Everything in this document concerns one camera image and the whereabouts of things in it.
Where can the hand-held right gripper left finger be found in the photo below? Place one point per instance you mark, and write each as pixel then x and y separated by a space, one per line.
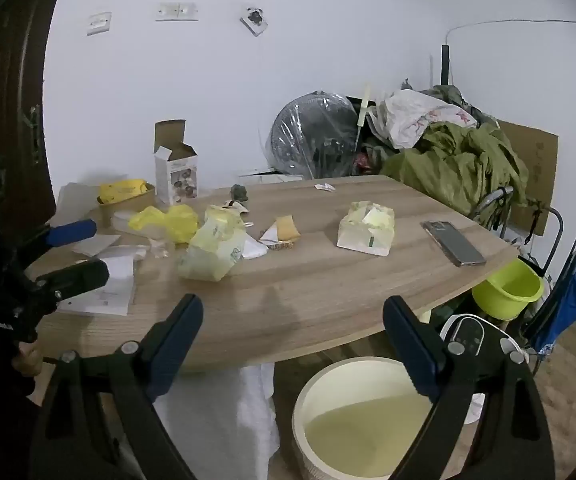
pixel 178 340

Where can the pale green fly swatter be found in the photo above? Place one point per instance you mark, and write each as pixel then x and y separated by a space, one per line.
pixel 364 107

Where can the dark green crumpled lump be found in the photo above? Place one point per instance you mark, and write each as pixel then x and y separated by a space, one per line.
pixel 240 192

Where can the brown cardboard tray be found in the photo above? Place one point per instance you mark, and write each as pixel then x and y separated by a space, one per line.
pixel 128 204

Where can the white wall switch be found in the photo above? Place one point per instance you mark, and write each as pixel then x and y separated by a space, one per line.
pixel 99 23

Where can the black pole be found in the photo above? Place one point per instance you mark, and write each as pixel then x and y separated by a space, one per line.
pixel 445 65

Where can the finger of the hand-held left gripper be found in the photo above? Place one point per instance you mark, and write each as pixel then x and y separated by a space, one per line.
pixel 78 277
pixel 73 231

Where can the person's left hand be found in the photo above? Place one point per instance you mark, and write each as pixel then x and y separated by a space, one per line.
pixel 27 360

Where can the blue shopping trolley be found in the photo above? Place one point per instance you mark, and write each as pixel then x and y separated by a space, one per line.
pixel 567 290

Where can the white cloth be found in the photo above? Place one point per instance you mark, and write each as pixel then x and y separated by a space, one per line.
pixel 218 420

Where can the olive green cloth pile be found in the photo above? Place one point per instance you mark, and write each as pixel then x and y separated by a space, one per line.
pixel 460 162

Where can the lime green plastic basin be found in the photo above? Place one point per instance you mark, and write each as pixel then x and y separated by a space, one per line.
pixel 507 287

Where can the white paper sheets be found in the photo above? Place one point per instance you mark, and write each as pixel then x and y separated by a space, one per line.
pixel 105 285

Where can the plastic-wrapped black fan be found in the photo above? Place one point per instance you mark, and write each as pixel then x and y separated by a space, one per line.
pixel 313 135

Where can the white double wall socket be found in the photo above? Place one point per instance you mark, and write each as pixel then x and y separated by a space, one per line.
pixel 177 11

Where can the soft tissue pack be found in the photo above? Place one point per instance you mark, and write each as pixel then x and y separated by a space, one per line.
pixel 367 227

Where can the open white printed carton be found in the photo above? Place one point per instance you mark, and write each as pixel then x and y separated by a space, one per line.
pixel 175 172

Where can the broken wall socket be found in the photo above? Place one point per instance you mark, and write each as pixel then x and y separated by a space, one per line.
pixel 254 19

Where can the small white paper scrap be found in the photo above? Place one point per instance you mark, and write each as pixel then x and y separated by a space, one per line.
pixel 325 187

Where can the white foot bath appliance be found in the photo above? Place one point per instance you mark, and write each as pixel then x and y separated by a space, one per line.
pixel 467 335

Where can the yellow plastic bag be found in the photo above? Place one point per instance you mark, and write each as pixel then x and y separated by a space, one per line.
pixel 168 221

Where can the brown cardboard sheet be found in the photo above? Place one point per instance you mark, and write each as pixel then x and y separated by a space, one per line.
pixel 535 160

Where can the orange sponge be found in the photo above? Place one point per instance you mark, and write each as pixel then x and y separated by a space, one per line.
pixel 286 230

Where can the white plastic bucket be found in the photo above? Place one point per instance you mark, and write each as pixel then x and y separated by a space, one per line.
pixel 367 425

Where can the dark wooden door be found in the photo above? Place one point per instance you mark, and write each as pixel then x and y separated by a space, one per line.
pixel 3 110

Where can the white printed plastic bag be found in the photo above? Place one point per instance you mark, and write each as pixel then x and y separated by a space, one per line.
pixel 415 116

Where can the yellow packet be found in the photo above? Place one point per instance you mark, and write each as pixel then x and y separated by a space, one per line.
pixel 123 190

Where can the metal chair frame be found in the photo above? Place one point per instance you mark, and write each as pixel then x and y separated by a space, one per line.
pixel 497 200

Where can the white folded napkin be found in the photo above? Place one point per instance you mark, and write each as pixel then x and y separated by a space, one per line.
pixel 254 249

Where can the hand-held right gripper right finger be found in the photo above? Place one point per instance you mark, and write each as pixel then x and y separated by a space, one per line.
pixel 412 345

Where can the yellow-green wrapper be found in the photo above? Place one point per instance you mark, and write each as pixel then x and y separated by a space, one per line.
pixel 213 250

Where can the grey smartphone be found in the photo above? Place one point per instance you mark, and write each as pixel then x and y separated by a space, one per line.
pixel 452 242

